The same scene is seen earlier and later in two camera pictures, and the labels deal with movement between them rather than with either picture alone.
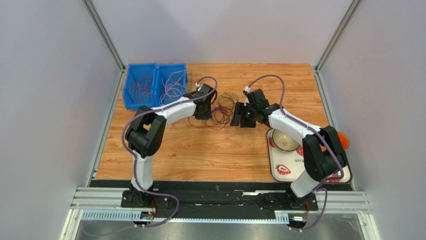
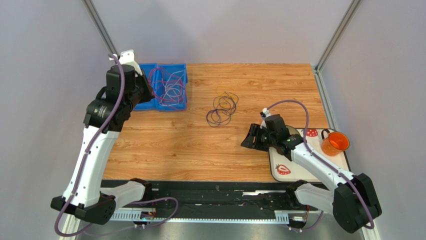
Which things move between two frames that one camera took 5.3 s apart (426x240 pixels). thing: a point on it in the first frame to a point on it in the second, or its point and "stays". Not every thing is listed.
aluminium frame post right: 319,78 stays
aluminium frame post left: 102,30 stays
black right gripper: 242,114 to 258,137
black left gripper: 207,115 to 148,95
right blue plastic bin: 170,82 stays
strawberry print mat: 287,166 stays
